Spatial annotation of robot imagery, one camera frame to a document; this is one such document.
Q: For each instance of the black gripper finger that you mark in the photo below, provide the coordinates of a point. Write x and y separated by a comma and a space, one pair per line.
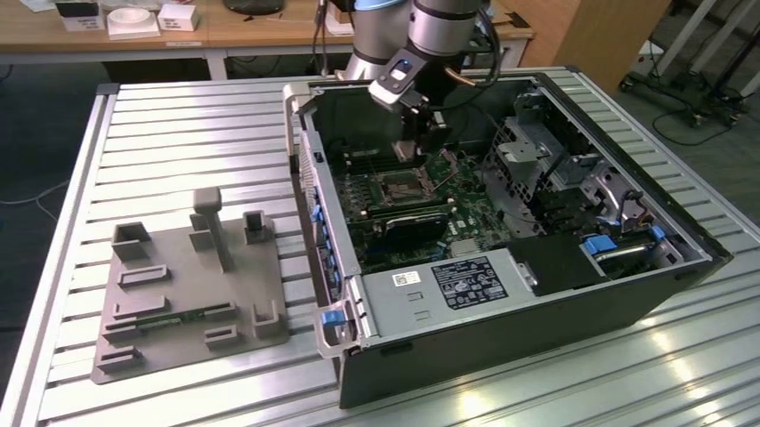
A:
414, 122
438, 135

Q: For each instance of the silver square CPU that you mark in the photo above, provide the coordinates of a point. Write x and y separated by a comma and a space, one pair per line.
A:
408, 151

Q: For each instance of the thin metal locking lever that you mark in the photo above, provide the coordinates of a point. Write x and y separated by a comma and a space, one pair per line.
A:
446, 180

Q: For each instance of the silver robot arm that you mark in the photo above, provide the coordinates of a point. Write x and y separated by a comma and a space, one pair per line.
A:
442, 26

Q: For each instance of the CPU socket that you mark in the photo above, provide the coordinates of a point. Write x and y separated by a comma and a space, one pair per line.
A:
403, 189

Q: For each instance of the silver metal drive cage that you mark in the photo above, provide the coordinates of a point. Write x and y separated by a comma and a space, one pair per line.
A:
522, 153

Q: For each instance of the green motherboard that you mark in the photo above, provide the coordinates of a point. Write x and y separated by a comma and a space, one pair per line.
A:
468, 200

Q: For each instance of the brown cardboard box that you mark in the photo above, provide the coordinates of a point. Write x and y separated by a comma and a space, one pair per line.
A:
515, 26

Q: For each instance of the small white box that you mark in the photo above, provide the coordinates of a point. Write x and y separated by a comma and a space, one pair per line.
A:
343, 24

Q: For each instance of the black graphics card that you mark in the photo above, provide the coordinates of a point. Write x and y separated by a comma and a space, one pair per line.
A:
415, 231

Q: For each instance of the brown wooden panel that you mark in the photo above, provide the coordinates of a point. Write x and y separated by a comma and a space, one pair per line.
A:
605, 40

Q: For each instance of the black plastic shroud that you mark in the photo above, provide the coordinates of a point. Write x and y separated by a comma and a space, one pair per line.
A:
551, 262

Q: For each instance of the blue drive latch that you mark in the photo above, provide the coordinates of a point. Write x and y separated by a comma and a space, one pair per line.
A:
595, 245

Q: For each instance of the black round object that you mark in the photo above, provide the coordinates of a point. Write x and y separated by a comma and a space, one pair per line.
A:
252, 4

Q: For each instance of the wheeled equipment stand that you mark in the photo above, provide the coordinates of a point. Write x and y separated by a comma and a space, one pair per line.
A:
665, 89

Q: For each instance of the grey power supply unit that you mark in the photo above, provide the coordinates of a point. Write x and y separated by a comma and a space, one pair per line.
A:
408, 311

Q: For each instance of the small blue latch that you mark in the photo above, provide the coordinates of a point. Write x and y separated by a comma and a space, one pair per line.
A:
655, 233

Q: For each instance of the plain white box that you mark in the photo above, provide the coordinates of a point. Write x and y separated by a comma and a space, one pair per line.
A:
177, 18

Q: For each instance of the black open PC case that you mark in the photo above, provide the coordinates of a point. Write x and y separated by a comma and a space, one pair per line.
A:
505, 356

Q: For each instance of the grey parts rack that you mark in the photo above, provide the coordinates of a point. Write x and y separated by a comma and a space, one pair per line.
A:
177, 267

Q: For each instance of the white block round recess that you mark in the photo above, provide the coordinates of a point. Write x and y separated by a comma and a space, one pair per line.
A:
133, 29

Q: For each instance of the green RAM stick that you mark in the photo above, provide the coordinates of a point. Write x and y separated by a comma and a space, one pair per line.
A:
172, 319

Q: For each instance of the white box black label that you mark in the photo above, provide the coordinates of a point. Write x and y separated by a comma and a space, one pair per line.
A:
80, 22

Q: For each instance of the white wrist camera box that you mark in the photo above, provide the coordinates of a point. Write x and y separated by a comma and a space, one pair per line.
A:
394, 89

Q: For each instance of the wooden desk white frame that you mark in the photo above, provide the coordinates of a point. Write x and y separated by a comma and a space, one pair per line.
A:
267, 26
34, 31

